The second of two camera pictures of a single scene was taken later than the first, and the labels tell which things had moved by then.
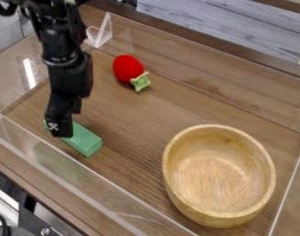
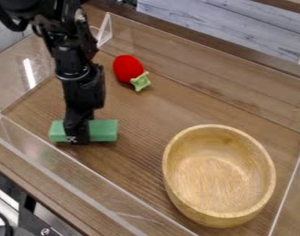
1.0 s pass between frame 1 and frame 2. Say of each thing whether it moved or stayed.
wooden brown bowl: stayed
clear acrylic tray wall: stayed
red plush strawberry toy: stayed
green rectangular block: moved
